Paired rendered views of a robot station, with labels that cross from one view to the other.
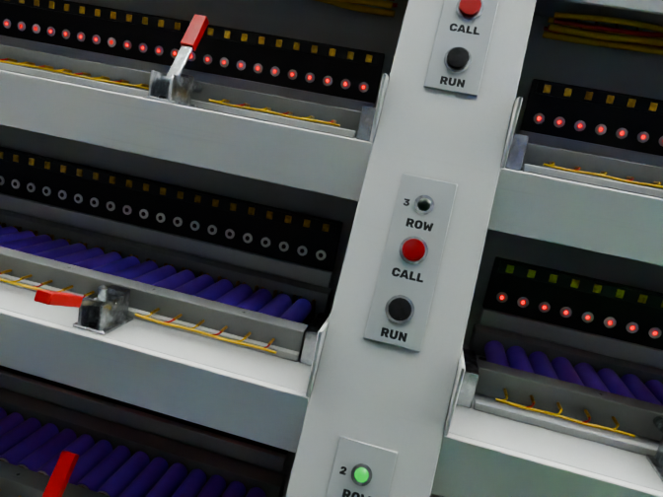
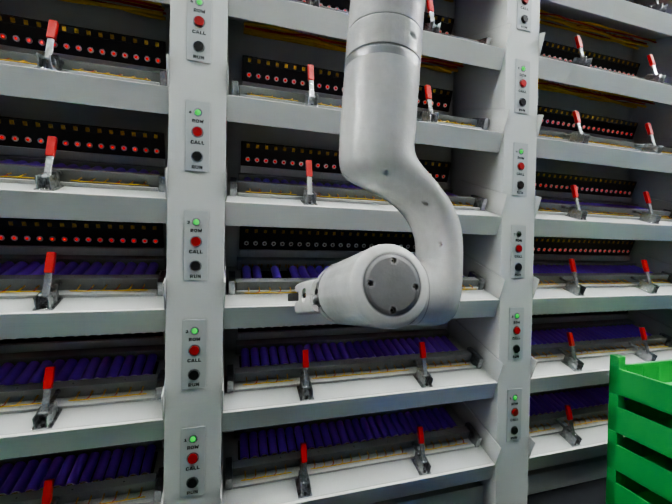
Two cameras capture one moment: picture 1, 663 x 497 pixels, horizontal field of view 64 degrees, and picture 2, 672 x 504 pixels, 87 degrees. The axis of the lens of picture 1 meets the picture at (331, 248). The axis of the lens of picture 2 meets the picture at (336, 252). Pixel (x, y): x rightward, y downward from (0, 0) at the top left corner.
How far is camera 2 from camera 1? 0.71 m
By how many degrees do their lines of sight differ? 27
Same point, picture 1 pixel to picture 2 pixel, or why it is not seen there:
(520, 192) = (538, 224)
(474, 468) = (538, 305)
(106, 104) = not seen: hidden behind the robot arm
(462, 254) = (529, 246)
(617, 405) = (551, 276)
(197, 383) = (468, 305)
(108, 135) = not seen: hidden behind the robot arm
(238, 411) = (479, 310)
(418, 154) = (514, 217)
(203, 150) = not seen: hidden behind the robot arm
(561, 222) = (547, 230)
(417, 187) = (516, 228)
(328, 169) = (488, 226)
